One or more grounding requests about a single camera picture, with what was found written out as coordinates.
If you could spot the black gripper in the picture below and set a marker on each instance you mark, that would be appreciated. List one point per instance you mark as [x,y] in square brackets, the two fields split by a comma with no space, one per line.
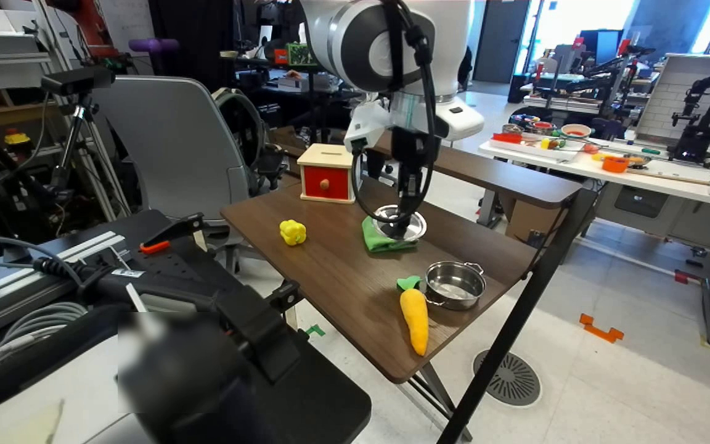
[416,151]

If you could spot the silver pot lid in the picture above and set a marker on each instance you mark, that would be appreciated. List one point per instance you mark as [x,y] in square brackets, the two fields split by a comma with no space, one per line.
[390,220]

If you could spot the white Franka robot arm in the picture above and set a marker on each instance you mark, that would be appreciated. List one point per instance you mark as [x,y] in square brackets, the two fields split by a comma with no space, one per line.
[372,40]

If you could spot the black background robot arm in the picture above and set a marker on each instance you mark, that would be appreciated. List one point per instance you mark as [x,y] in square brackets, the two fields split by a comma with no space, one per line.
[702,115]

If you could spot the small silver metal pot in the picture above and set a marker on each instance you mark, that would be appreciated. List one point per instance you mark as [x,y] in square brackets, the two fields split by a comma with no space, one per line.
[454,288]

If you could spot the green folded cloth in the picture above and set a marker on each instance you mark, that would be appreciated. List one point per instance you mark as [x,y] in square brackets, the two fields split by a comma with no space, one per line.
[377,241]

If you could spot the wooden box with red drawer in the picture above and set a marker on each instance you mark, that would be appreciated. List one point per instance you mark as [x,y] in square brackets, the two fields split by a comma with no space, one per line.
[326,173]

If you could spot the orange plush carrot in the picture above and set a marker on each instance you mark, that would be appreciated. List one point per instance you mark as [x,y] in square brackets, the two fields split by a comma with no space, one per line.
[416,320]

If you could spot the red tray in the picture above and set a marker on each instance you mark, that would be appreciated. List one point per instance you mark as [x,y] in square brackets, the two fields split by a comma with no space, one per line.
[507,140]

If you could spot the cardboard box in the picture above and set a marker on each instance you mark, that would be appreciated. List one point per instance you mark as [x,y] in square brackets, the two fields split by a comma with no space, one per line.
[528,220]

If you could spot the yellow crumpled toy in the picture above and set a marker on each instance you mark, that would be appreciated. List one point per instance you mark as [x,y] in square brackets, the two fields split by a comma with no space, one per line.
[293,233]

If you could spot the black metal table leg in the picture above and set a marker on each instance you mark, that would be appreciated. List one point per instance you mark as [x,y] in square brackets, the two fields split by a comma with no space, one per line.
[528,304]

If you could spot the green box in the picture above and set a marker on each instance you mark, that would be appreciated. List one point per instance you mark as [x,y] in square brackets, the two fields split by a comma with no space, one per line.
[297,55]

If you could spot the round floor drain grate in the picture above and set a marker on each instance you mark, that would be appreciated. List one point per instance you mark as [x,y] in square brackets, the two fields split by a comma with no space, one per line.
[510,379]

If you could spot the orange bowl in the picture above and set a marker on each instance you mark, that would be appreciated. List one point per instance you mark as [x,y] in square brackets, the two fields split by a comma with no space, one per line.
[615,164]

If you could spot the orange clamp on floor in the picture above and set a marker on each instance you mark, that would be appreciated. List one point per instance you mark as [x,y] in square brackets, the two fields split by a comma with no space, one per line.
[600,331]

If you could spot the white background work table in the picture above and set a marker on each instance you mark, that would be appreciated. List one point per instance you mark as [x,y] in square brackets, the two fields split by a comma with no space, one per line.
[660,186]

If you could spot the gray office chair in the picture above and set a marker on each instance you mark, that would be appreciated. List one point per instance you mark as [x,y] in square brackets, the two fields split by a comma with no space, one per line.
[172,145]

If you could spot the white perforated board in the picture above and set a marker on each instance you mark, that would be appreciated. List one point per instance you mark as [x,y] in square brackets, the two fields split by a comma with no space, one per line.
[668,99]

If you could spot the black foreground clamp mount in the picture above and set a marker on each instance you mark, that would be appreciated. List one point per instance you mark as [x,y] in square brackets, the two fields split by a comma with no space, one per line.
[223,379]

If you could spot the aluminium extrusion rail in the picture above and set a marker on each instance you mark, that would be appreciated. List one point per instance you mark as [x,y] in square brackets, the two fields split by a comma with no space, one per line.
[35,267]

